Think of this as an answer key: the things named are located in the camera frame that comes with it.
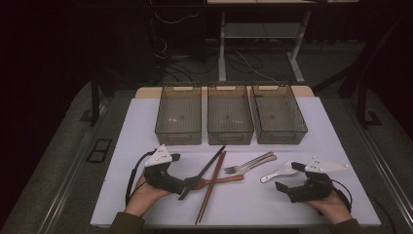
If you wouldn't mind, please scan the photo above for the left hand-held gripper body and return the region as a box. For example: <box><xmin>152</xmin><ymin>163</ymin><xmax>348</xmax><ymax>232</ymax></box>
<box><xmin>143</xmin><ymin>144</ymin><xmax>188</xmax><ymax>196</ymax></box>

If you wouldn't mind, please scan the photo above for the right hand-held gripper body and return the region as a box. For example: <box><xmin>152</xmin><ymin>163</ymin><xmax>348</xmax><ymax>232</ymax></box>
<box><xmin>286</xmin><ymin>156</ymin><xmax>350</xmax><ymax>204</ymax></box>

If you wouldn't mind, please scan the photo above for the white ceramic spoon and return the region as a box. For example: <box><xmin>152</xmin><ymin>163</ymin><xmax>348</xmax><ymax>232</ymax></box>
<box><xmin>259</xmin><ymin>160</ymin><xmax>300</xmax><ymax>184</ymax></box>

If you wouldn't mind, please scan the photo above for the brown wooden chopstick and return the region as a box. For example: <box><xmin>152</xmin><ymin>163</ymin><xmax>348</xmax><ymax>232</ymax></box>
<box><xmin>194</xmin><ymin>150</ymin><xmax>225</xmax><ymax>224</ymax></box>
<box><xmin>196</xmin><ymin>151</ymin><xmax>227</xmax><ymax>225</ymax></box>

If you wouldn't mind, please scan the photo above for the grey transparent plastic bin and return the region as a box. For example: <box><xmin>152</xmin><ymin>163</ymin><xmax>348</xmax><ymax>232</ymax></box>
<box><xmin>154</xmin><ymin>85</ymin><xmax>203</xmax><ymax>146</ymax></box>
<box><xmin>249</xmin><ymin>84</ymin><xmax>309</xmax><ymax>145</ymax></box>
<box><xmin>206</xmin><ymin>85</ymin><xmax>255</xmax><ymax>146</ymax></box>

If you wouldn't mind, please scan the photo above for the black chopstick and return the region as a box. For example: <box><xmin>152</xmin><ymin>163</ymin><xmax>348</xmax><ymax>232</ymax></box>
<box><xmin>177</xmin><ymin>145</ymin><xmax>225</xmax><ymax>200</ymax></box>
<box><xmin>179</xmin><ymin>146</ymin><xmax>227</xmax><ymax>202</ymax></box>

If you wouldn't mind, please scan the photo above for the metal fork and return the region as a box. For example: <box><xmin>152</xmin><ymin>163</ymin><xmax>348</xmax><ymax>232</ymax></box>
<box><xmin>223</xmin><ymin>150</ymin><xmax>276</xmax><ymax>175</ymax></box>

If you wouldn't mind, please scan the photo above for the person's left hand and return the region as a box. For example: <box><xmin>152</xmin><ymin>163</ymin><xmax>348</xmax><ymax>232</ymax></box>
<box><xmin>124</xmin><ymin>174</ymin><xmax>171</xmax><ymax>218</ymax></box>

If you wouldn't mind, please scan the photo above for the white table mat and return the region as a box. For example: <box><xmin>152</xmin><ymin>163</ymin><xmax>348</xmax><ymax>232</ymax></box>
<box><xmin>90</xmin><ymin>97</ymin><xmax>382</xmax><ymax>227</ymax></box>

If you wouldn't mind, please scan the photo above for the black metal stand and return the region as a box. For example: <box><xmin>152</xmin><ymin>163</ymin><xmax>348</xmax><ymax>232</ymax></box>
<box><xmin>79</xmin><ymin>69</ymin><xmax>110</xmax><ymax>127</ymax></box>
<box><xmin>311</xmin><ymin>13</ymin><xmax>413</xmax><ymax>130</ymax></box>

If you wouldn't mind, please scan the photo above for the left hand-held gripper black cable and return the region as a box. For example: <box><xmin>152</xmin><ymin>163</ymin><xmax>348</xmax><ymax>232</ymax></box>
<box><xmin>125</xmin><ymin>148</ymin><xmax>158</xmax><ymax>207</ymax></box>

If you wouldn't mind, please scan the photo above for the hand-held gripper black cable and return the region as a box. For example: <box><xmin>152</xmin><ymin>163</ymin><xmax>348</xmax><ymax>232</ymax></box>
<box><xmin>125</xmin><ymin>148</ymin><xmax>158</xmax><ymax>207</ymax></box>
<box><xmin>330</xmin><ymin>178</ymin><xmax>355</xmax><ymax>215</ymax></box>

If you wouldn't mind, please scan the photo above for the right hand-held gripper black cable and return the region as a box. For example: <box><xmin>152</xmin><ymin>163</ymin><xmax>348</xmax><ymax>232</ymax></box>
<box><xmin>330</xmin><ymin>178</ymin><xmax>355</xmax><ymax>215</ymax></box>

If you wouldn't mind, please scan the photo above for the metal floor rail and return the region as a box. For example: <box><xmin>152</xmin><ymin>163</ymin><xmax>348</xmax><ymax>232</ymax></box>
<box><xmin>358</xmin><ymin>128</ymin><xmax>413</xmax><ymax>225</ymax></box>
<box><xmin>37</xmin><ymin>130</ymin><xmax>94</xmax><ymax>234</ymax></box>

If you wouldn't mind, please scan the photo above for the tangle of floor cables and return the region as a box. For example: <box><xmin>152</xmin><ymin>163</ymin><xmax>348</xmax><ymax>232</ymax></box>
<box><xmin>152</xmin><ymin>11</ymin><xmax>277</xmax><ymax>84</ymax></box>

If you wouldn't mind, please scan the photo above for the white metal frame desk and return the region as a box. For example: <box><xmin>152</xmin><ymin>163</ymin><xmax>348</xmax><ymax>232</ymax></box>
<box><xmin>206</xmin><ymin>0</ymin><xmax>359</xmax><ymax>84</ymax></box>

